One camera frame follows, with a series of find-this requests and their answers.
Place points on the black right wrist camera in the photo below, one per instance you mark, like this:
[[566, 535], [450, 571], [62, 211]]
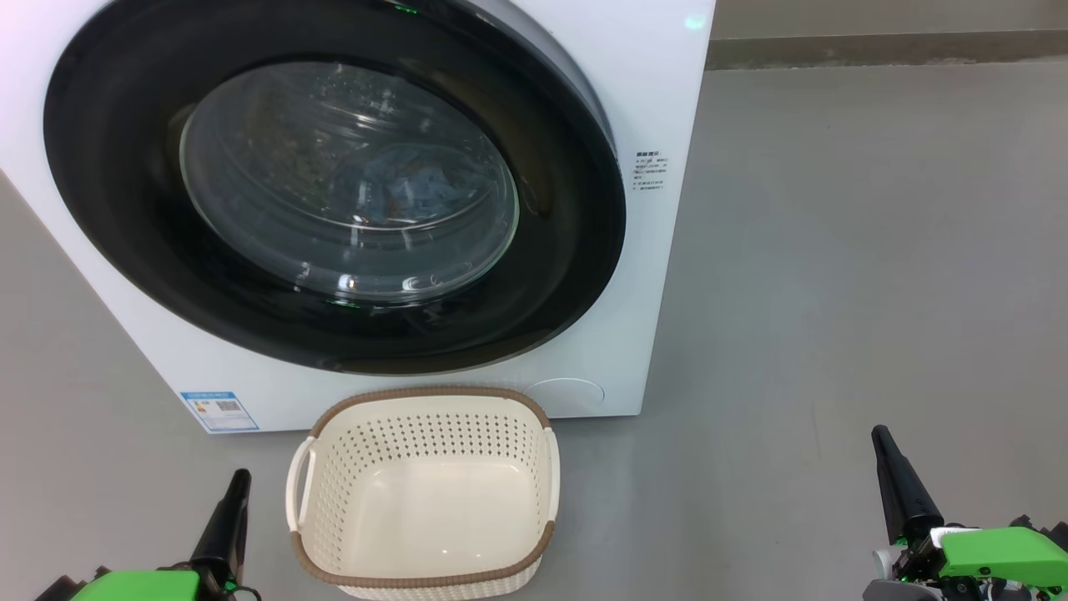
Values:
[[1039, 526]]

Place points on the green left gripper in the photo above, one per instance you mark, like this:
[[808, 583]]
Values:
[[142, 587]]

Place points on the small printed text label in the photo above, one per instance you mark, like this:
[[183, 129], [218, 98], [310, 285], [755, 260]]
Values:
[[648, 171]]

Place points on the white Hisense washing machine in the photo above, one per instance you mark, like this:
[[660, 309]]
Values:
[[659, 83]]

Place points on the blue energy label sticker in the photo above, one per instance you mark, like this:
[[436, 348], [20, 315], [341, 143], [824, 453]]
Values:
[[219, 411]]

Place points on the cream perforated laundry basket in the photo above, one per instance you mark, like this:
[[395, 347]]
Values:
[[425, 501]]

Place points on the round dark glass washer door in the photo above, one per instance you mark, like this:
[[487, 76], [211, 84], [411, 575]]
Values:
[[125, 209]]

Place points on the blue printed garment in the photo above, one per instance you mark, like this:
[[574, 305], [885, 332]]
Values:
[[417, 188]]

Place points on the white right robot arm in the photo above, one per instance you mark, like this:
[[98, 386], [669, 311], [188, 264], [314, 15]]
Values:
[[893, 593]]

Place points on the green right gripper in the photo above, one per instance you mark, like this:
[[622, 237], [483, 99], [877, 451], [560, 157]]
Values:
[[1001, 555]]

